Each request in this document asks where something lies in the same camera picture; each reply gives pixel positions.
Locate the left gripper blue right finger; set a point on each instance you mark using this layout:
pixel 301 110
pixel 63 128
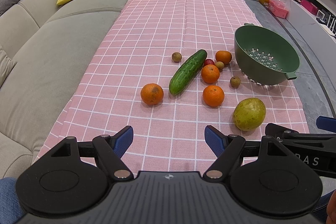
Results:
pixel 227 149

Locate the pink storage box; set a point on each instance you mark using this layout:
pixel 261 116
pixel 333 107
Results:
pixel 278 8

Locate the green colander bowl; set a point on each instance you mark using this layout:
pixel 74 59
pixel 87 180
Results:
pixel 264 56

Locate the magenta box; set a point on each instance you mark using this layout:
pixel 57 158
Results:
pixel 313 9

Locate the brown longan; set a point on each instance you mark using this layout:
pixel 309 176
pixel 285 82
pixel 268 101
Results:
pixel 235 81
pixel 220 65
pixel 176 57

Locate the orange with dark spot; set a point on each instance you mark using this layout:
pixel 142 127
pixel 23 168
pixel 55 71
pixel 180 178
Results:
pixel 152 94

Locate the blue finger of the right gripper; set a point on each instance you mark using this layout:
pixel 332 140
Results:
pixel 326 123
pixel 291 136

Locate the white tv console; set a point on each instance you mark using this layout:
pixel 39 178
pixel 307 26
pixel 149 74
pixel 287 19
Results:
pixel 320 42

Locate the green cucumber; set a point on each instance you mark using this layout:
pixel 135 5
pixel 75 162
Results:
pixel 186 72

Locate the person's right hand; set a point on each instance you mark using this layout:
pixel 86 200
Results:
pixel 331 209

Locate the red cherry tomato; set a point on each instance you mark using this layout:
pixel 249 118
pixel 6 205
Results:
pixel 208 62

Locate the beige sofa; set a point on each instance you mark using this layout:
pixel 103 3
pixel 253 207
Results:
pixel 52 45

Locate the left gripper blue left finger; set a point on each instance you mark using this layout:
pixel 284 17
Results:
pixel 109 151

